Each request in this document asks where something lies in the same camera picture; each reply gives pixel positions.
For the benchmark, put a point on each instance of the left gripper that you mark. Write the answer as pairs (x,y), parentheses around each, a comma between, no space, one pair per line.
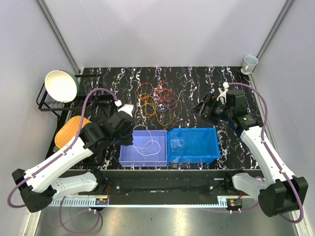
(129,141)

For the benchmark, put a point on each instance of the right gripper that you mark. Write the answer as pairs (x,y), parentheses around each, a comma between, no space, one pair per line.
(210,101)

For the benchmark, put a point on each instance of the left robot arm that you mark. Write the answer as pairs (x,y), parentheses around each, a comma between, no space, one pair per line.
(40,185)

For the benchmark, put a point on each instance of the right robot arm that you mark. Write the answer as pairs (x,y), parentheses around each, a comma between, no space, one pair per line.
(281,191)

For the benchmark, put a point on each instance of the purple plastic bin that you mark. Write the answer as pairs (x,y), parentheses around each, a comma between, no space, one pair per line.
(149,149)

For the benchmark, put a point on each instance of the blue plastic bin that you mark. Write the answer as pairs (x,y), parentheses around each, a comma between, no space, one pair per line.
(192,146)

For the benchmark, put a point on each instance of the orange woven plate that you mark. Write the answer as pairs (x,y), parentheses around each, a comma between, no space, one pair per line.
(67,132)

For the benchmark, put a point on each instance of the white mug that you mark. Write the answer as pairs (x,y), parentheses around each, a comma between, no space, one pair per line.
(249,64)

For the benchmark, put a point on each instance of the white bowl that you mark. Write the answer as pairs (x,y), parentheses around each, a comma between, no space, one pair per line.
(61,85)

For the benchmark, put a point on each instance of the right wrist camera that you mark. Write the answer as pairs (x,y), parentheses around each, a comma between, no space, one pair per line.
(222,96)

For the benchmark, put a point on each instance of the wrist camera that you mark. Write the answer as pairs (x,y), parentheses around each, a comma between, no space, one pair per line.
(128,108)
(222,96)

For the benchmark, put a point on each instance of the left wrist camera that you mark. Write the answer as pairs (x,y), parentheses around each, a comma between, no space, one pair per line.
(128,108)

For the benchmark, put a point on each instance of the black wire dish rack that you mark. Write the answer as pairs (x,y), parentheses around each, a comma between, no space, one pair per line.
(100,105)

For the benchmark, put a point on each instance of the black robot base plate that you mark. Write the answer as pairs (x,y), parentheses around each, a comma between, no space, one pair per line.
(165,187)

